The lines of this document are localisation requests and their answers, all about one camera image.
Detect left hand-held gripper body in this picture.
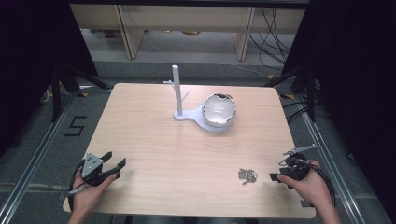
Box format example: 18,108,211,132
80,152,118,188

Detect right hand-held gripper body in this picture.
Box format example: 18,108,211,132
278,143,318,182

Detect bunch of silver keys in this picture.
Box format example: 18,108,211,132
237,167,259,187

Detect person's right hand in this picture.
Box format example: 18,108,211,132
276,160,334,213

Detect person's left hand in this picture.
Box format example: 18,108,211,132
71,166,119,216

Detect black metal stand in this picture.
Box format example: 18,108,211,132
263,64,321,123
50,63,111,123

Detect silver metal bowl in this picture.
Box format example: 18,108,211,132
202,92,238,128

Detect white key stand with pole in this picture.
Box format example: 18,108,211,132
163,63,238,134

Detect dark curtain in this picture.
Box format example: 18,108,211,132
281,0,396,217
0,0,99,158

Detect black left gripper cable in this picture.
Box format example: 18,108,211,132
67,159,87,214

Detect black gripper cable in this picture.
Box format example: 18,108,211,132
309,162,337,208
67,159,87,214

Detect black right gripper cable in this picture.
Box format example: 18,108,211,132
309,162,337,208

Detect aluminium floor rail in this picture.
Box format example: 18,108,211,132
294,92,367,224
0,92,80,224

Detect black hanging cables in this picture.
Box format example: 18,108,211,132
247,7,297,72

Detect light wooden desk frame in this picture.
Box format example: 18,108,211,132
69,3,306,62

